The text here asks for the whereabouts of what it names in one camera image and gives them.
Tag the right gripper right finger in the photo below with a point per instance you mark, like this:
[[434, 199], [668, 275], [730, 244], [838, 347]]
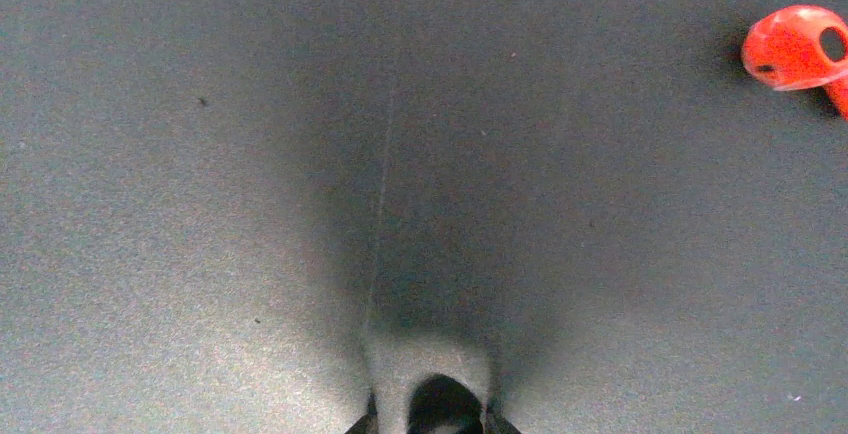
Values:
[[495, 422]]

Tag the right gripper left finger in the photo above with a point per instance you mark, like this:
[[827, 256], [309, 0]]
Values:
[[368, 422]]

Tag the red earbud left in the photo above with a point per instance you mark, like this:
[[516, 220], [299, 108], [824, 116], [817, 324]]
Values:
[[800, 47]]

